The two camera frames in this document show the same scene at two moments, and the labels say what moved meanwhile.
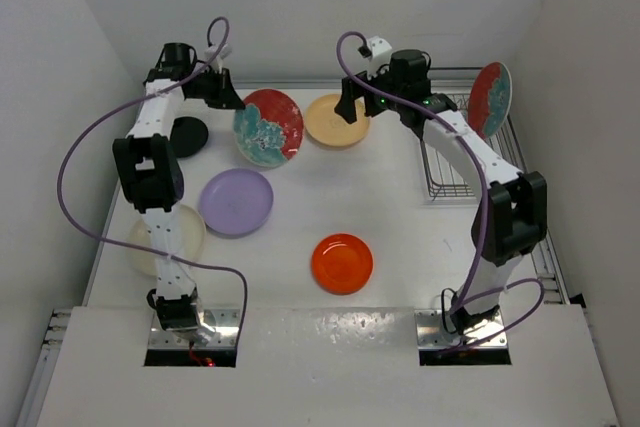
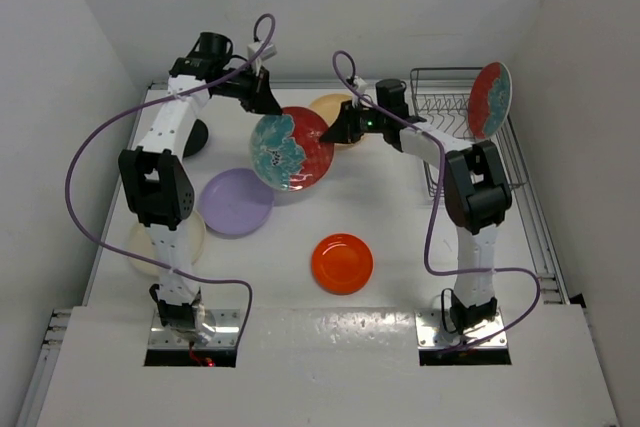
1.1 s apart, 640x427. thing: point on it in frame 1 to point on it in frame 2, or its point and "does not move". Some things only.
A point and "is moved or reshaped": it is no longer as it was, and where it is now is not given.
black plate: x=188 y=135 does not move
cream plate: x=188 y=235 does not move
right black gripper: x=347 y=104 to x=340 y=131
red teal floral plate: x=270 y=129 is moved or reshaped
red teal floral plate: x=490 y=99 does not move
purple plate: x=236 y=202 does not move
